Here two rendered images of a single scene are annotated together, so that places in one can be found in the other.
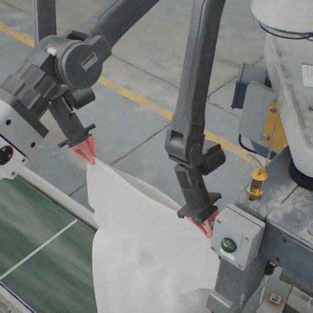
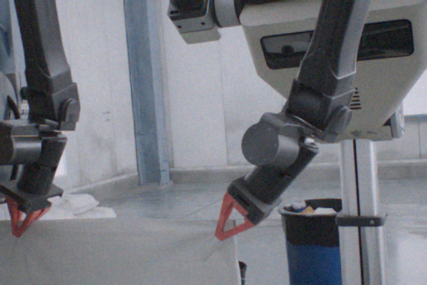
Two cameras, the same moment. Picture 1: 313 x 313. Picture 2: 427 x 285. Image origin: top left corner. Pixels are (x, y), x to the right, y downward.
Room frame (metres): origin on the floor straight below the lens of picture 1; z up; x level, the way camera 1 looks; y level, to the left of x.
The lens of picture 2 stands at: (1.91, -0.03, 1.22)
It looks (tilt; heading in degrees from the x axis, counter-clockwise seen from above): 3 degrees down; 167
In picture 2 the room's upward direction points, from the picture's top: 4 degrees counter-clockwise
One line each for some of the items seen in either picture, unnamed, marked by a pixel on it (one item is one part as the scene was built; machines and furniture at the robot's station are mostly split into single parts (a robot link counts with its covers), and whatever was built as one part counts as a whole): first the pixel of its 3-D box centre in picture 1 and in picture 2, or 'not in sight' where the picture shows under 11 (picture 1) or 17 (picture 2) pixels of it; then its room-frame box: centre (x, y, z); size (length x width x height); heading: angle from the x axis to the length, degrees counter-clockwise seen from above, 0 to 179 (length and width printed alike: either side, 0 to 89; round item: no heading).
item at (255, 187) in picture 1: (257, 182); not in sight; (0.67, -0.18, 1.37); 0.03 x 0.02 x 0.03; 54
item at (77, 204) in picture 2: not in sight; (51, 205); (-2.77, -0.24, 0.56); 0.67 x 0.43 x 0.15; 54
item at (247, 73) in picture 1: (248, 91); not in sight; (1.15, -0.22, 1.25); 0.10 x 0.08 x 0.12; 169
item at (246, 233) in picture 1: (236, 236); (11, 94); (0.62, -0.15, 1.29); 0.08 x 0.05 x 0.09; 54
